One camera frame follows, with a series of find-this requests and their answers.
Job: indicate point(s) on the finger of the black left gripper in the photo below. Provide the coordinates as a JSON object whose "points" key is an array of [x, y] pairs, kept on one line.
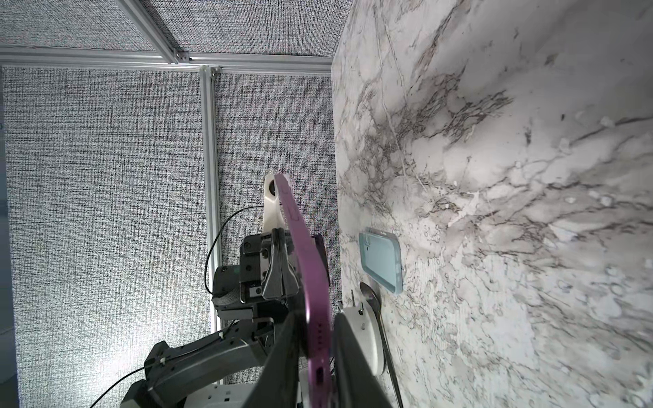
{"points": [[279, 279]]}

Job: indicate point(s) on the light blue phone case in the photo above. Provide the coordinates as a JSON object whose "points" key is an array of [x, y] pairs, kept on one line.
{"points": [[381, 258]]}

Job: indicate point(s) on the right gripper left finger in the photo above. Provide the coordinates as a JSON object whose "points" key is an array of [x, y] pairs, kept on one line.
{"points": [[279, 384]]}

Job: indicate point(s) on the black ladle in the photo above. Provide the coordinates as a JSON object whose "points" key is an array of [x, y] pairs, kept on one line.
{"points": [[375, 303]]}

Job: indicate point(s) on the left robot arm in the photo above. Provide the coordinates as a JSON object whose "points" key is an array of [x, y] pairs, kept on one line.
{"points": [[268, 355]]}

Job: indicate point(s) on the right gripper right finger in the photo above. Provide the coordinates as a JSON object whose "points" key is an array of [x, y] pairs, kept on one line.
{"points": [[356, 386]]}

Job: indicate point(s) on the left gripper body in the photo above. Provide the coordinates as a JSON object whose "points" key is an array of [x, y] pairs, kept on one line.
{"points": [[237, 289]]}

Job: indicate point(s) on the black phone front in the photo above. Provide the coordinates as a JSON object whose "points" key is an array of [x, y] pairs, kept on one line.
{"points": [[316, 297]]}

